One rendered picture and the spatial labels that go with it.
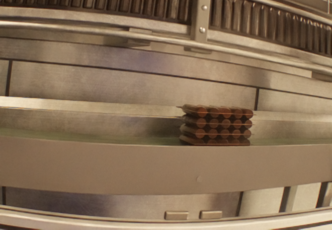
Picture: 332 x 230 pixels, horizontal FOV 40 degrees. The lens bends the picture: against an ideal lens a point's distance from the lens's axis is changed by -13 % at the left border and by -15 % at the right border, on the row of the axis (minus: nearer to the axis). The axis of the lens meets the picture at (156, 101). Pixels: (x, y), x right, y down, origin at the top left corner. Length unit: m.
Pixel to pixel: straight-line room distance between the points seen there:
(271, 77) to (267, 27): 0.15
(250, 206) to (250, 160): 0.34
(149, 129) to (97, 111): 0.09
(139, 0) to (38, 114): 0.25
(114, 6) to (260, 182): 0.37
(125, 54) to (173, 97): 0.12
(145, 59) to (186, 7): 0.14
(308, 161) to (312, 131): 0.21
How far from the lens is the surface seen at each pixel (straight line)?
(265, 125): 0.96
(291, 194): 1.01
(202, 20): 0.84
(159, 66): 0.95
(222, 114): 0.77
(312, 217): 0.79
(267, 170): 0.78
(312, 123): 1.03
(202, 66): 0.98
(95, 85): 0.92
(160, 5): 0.85
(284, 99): 1.09
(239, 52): 0.83
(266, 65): 1.26
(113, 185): 0.69
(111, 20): 0.81
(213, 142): 0.77
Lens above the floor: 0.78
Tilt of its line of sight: 3 degrees down
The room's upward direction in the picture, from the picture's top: 7 degrees clockwise
